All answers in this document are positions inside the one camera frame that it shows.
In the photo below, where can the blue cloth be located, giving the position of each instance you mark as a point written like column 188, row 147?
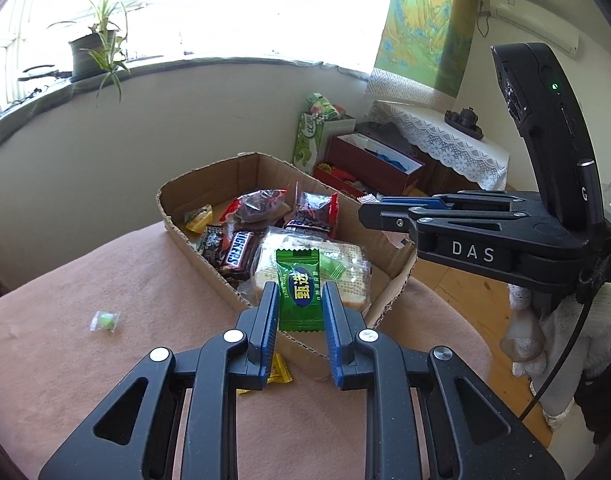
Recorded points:
column 390, row 160

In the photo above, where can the red edged clear snack bag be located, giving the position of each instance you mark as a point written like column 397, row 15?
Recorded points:
column 258, row 205
column 313, row 210

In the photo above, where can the landscape wall scroll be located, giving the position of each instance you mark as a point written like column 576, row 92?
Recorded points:
column 425, row 25

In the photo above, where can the brown chocolate bar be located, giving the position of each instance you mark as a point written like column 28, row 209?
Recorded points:
column 238, row 255

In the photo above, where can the clear packet of wafers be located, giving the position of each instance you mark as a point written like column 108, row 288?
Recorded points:
column 345, row 270

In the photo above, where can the person's right hand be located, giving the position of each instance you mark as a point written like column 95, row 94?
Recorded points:
column 523, row 340

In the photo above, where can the yellow green candy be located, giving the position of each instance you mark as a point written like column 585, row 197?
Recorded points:
column 198, row 217

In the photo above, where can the red gift box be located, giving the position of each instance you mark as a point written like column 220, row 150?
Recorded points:
column 330, row 172

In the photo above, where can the lace covered side table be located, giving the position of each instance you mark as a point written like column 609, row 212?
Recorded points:
column 455, row 145

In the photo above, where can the brown cardboard box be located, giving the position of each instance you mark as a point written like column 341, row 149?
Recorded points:
column 205, row 182

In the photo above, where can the person's right forearm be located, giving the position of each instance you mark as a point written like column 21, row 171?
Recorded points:
column 600, row 410

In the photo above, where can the green carton box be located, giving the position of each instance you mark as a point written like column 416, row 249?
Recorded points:
column 308, row 140

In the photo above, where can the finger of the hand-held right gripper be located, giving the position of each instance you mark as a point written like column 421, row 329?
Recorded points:
column 415, row 201
column 385, row 217

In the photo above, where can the dark patterned candy packet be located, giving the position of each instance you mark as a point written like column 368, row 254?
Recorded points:
column 214, row 242

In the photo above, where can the green snack bag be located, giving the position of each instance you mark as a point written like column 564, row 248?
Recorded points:
column 320, row 107

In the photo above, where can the white air conditioner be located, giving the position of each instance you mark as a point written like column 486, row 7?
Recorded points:
column 530, row 15

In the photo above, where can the small clear wrapped green candy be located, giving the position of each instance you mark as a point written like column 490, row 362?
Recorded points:
column 105, row 321

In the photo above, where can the dark tea set tray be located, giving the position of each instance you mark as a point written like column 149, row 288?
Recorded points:
column 465, row 120

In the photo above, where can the bright window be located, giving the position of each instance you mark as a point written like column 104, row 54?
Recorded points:
column 210, row 5

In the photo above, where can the green candy packet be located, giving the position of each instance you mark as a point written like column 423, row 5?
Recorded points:
column 300, row 290

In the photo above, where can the dark red box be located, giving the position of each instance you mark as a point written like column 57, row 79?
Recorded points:
column 375, row 170

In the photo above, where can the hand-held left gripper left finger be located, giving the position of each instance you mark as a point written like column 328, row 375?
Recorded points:
column 268, row 325

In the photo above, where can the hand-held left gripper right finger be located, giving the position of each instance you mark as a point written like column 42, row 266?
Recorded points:
column 335, row 330

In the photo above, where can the grey window sill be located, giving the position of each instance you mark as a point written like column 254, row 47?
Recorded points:
column 150, row 67

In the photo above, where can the potted green plant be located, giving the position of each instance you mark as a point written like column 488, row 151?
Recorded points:
column 88, row 52

